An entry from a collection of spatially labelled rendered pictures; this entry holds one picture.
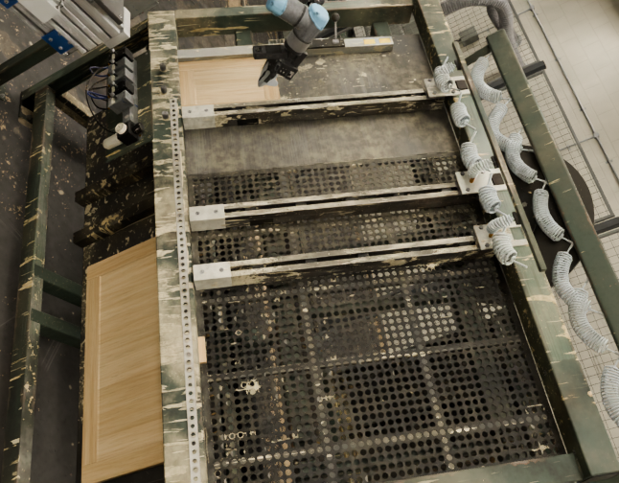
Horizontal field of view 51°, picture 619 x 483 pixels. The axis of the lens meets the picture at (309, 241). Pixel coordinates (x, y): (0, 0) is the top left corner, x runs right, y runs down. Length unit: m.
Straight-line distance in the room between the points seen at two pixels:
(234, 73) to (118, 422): 1.48
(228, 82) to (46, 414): 1.55
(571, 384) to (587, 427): 0.14
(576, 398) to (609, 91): 6.30
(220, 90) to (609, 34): 6.56
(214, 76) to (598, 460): 2.03
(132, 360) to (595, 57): 7.05
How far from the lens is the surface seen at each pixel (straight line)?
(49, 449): 2.85
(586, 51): 8.65
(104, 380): 2.61
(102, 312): 2.73
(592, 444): 2.17
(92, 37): 2.42
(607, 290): 2.80
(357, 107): 2.70
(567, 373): 2.22
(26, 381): 2.59
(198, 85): 2.82
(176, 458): 2.02
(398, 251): 2.31
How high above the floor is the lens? 2.01
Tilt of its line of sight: 19 degrees down
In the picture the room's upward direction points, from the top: 68 degrees clockwise
